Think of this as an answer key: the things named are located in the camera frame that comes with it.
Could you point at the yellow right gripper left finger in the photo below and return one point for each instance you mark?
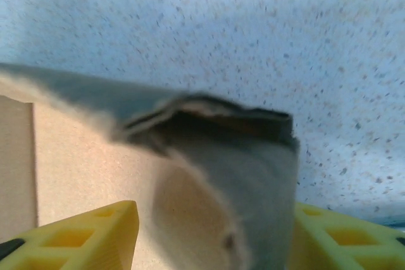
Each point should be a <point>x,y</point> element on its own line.
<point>69,244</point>

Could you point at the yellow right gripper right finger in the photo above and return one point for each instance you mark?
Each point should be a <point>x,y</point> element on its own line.
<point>348,248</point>

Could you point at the brown cardboard box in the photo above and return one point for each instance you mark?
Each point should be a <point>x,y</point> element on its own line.
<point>95,172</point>

